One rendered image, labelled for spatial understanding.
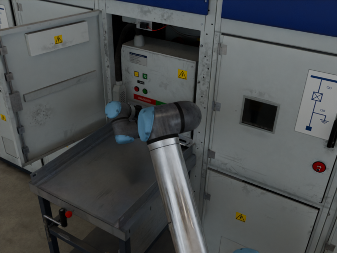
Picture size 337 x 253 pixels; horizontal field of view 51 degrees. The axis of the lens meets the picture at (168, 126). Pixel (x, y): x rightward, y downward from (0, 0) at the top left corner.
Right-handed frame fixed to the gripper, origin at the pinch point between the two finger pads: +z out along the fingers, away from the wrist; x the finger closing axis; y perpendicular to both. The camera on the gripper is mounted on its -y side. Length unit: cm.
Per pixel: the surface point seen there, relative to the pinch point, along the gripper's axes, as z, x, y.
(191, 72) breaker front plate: -11.0, 29.5, 27.0
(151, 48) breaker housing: -10.5, 36.9, -1.2
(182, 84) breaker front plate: -7.1, 22.7, 22.2
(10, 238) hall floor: 2, -116, -80
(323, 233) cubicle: 19, -31, 111
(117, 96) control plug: -10.2, 5.9, -14.7
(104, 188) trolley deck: -34, -40, 9
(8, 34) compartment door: -70, 21, -41
